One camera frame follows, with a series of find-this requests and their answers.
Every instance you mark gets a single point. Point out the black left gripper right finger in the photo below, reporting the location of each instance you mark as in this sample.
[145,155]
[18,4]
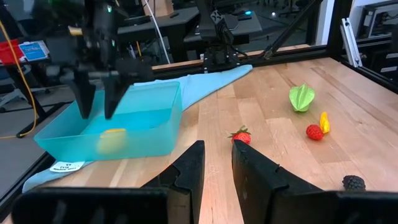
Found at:
[267,193]

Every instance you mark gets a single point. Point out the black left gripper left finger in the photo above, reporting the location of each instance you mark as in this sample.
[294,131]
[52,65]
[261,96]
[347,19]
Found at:
[183,193]

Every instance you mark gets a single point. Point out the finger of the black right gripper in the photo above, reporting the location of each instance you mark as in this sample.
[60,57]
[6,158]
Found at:
[84,90]
[113,93]

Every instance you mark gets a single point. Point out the yellow toy lemon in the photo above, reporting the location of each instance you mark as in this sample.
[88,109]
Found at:
[112,141]

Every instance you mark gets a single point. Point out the small leafy toy strawberry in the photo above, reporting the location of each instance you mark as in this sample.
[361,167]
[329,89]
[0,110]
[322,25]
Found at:
[242,137]

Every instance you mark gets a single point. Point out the red toy raspberry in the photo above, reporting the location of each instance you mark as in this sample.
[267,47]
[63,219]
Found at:
[314,132]

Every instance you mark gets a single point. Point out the yellow toy corn cob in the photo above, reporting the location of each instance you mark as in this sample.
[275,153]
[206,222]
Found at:
[325,123]

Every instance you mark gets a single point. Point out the green toy leafy vegetable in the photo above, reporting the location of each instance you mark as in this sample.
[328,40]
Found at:
[301,98]

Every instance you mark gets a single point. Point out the teal translucent tupperware container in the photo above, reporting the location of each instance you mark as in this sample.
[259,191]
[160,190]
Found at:
[149,102]

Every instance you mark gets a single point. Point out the blue and white box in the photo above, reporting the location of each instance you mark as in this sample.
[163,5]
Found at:
[33,51]

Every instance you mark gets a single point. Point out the black desk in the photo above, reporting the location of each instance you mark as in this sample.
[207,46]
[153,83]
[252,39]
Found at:
[18,81]
[174,25]

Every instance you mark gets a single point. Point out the cardboard box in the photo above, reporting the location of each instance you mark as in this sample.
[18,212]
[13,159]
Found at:
[158,7]

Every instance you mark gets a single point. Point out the grey office chair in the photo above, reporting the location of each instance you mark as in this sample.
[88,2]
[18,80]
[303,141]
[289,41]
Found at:
[9,96]

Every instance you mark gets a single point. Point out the white cloth label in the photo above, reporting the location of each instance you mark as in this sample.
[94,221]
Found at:
[66,166]

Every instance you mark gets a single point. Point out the red plastic bin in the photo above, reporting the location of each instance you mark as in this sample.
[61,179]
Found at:
[11,53]

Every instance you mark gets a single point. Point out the black toy blackberry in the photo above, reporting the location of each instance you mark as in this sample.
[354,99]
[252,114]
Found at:
[354,183]

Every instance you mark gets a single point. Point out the light blue cloth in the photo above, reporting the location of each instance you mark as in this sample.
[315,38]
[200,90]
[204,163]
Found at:
[202,84]

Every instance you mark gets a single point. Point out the grey storage rack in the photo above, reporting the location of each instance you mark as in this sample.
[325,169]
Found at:
[376,21]

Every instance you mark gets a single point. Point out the silver aluminium bracket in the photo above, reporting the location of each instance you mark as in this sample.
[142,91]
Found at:
[351,43]

